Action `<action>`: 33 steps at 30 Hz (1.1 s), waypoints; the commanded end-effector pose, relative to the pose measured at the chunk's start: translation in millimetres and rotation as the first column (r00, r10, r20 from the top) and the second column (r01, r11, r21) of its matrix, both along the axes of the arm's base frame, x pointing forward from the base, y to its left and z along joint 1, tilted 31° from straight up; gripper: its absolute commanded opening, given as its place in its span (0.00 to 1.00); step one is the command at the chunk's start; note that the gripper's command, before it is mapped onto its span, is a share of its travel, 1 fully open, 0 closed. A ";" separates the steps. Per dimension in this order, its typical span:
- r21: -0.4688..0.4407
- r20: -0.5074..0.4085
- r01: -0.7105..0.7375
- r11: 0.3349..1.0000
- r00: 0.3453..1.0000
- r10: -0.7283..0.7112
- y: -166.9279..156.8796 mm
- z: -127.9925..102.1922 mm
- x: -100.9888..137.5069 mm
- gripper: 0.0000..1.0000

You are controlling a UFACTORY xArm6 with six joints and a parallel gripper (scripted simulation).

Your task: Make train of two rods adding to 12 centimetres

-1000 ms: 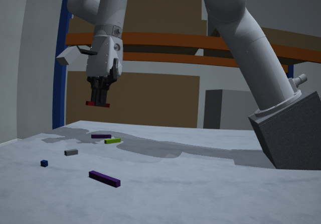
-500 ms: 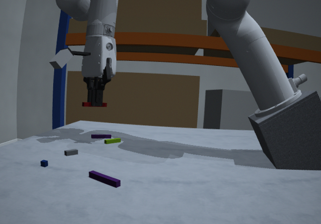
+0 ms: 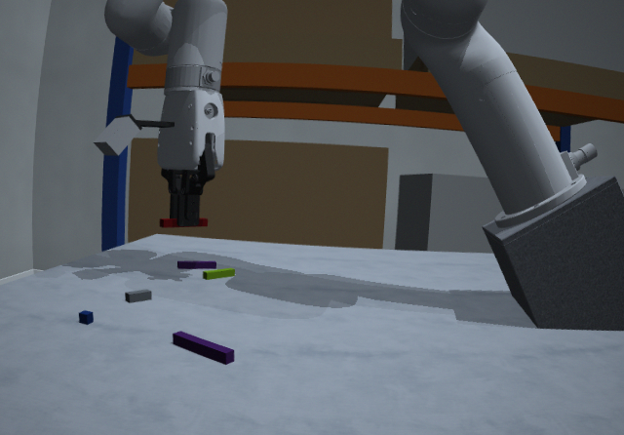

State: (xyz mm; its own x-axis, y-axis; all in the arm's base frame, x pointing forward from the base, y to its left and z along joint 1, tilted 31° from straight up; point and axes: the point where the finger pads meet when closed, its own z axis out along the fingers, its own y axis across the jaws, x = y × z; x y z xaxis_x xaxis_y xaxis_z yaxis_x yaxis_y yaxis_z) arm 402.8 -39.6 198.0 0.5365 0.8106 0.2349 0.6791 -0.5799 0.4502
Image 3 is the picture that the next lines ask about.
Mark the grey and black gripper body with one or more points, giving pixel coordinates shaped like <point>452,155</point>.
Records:
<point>179,147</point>

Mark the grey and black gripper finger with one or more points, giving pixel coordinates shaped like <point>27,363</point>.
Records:
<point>188,204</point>
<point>174,180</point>

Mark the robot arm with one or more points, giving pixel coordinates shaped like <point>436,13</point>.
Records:
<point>524,166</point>

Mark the lime green rod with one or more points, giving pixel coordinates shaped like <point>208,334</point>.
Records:
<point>220,273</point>

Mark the small blue cube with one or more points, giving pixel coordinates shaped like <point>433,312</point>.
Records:
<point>86,317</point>

